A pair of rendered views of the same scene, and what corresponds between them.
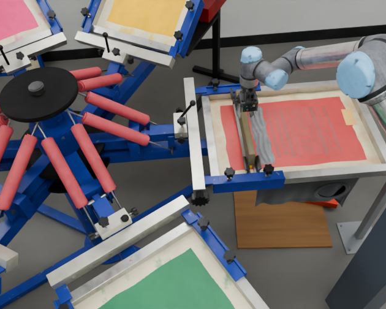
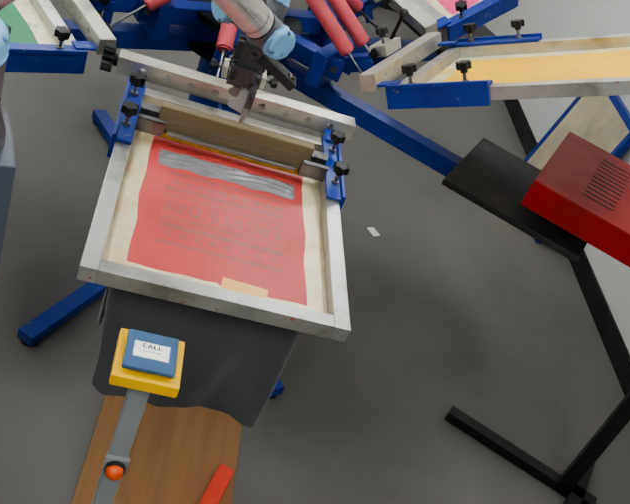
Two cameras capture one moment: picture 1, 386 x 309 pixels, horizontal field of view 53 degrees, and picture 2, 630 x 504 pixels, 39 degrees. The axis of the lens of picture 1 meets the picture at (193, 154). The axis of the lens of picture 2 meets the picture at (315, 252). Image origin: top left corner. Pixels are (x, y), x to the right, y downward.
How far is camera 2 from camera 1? 2.47 m
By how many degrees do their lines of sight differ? 55
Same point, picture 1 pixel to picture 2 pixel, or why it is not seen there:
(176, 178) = not seen: hidden behind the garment
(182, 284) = not seen: outside the picture
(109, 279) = not seen: outside the picture
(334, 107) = (275, 283)
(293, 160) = (155, 181)
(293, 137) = (208, 203)
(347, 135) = (195, 266)
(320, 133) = (210, 235)
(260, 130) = (233, 174)
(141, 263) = (39, 15)
